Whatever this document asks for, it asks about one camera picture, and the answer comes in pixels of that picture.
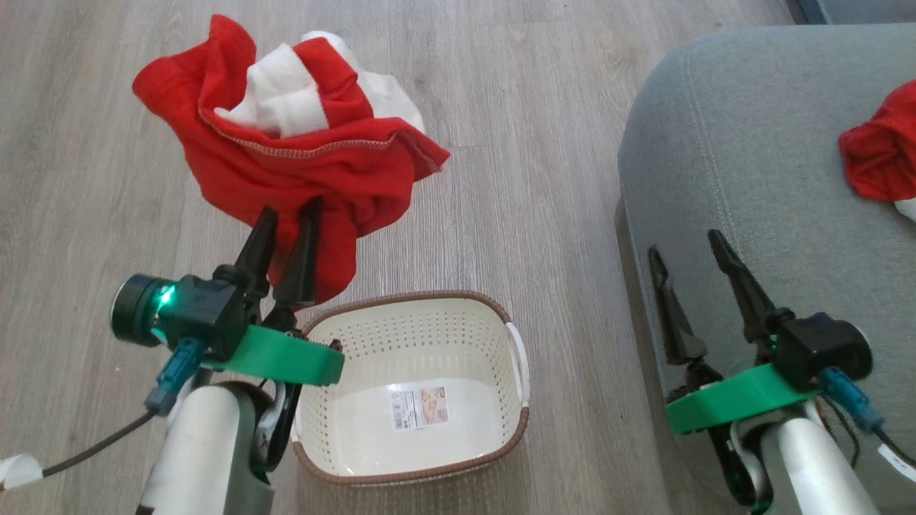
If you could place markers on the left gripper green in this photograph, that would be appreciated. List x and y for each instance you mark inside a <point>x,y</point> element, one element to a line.
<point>279,354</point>

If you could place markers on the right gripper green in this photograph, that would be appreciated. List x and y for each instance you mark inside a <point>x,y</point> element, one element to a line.
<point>737,400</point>

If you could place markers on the red and white garment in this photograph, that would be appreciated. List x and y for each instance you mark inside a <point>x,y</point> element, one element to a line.
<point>286,179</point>

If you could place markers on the red garment white trim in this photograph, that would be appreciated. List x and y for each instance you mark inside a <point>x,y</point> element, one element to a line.
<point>884,157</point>

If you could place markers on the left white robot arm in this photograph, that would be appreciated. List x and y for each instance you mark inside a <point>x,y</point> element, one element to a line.
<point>200,458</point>

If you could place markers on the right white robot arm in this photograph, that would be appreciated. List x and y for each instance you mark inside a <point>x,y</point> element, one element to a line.
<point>809,472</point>

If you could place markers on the grey fabric sofa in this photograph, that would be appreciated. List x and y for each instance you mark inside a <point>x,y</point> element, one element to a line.
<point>751,143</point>

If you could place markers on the cream laundry basket brown rim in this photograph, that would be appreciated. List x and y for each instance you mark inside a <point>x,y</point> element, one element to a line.
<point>401,336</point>

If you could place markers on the paper label sticker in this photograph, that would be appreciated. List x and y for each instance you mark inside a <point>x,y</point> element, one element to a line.
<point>419,408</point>

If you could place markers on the grey blue furniture base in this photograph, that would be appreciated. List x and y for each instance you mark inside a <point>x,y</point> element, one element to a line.
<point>859,11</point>

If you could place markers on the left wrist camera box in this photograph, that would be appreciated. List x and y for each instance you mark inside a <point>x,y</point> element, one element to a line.
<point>200,307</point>

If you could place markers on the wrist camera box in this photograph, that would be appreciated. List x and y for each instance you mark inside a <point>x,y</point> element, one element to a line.
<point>200,307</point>
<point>823,343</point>

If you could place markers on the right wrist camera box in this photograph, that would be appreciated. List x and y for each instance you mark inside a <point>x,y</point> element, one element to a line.
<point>823,343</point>

